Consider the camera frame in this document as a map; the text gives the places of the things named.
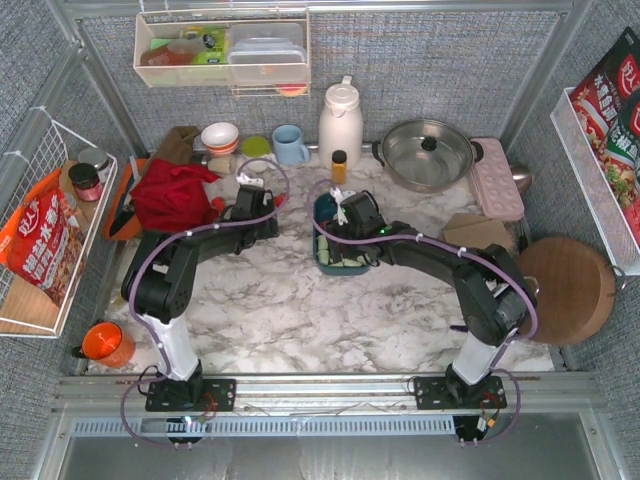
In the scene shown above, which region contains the green drink bottle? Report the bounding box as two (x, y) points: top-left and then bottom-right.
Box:
(180, 26), (228, 65)

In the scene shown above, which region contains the blue mug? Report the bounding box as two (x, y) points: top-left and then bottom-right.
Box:
(272, 125), (310, 166)

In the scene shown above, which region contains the steel pot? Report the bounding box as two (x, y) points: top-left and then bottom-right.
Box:
(371, 119), (484, 194)

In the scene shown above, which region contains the round wooden board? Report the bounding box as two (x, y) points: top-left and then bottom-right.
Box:
(516, 237), (616, 345)

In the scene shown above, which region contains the white orange bowl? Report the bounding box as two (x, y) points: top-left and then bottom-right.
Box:
(200, 122), (239, 156)

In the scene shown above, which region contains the white wire basket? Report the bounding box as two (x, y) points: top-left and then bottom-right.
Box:
(1, 107), (118, 338)

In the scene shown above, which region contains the red seasoning packet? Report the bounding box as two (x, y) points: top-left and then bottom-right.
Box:
(570, 27), (639, 241)

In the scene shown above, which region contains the white thermos jug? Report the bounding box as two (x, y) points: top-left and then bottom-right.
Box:
(318, 75), (364, 169)

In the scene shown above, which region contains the black knife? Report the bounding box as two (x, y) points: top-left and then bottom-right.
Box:
(109, 210), (134, 238)

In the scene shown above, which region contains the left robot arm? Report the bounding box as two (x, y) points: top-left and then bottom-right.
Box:
(121, 169), (284, 412)

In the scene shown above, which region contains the orange tray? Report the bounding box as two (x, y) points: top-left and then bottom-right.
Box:
(102, 158), (172, 241)

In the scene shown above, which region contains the clear plastic food box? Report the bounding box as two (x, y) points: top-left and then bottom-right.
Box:
(227, 22), (307, 85)

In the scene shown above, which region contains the brown cardboard sheet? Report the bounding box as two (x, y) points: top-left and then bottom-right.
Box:
(440, 213), (515, 251)

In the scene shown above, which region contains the green coffee capsule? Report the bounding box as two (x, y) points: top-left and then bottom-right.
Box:
(318, 251), (330, 265)
(317, 235), (329, 254)
(342, 259), (363, 268)

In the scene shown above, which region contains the clear wall shelf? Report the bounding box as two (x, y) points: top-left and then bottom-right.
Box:
(133, 8), (311, 95)

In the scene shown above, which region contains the orange mug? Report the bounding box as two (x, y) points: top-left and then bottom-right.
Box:
(71, 322), (135, 368)

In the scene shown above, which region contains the red snack bag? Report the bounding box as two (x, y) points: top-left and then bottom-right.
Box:
(1, 169), (84, 307)

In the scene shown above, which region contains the olive brown cloth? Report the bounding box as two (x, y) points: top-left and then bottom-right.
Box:
(153, 126), (200, 165)

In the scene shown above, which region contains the metal lid jar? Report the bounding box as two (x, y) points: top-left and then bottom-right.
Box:
(77, 147), (110, 183)

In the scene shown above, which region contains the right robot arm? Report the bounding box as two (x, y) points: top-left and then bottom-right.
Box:
(307, 179), (538, 409)

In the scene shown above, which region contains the green lidded cup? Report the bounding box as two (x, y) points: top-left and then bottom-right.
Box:
(241, 136), (272, 173)

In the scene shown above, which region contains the teal storage basket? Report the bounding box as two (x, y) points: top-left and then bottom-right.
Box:
(312, 193), (369, 276)

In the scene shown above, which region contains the red cloth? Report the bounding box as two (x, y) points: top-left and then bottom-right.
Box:
(131, 158), (219, 233)

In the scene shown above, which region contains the white mesh rack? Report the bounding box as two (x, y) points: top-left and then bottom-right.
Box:
(550, 87), (639, 276)

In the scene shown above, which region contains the orange juice bottle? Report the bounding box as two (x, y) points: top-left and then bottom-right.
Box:
(331, 150), (347, 185)

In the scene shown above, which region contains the pink egg tray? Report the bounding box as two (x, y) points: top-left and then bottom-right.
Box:
(469, 138), (525, 222)

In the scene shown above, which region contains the dark lid jar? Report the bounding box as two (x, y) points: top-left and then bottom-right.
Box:
(68, 163), (103, 202)

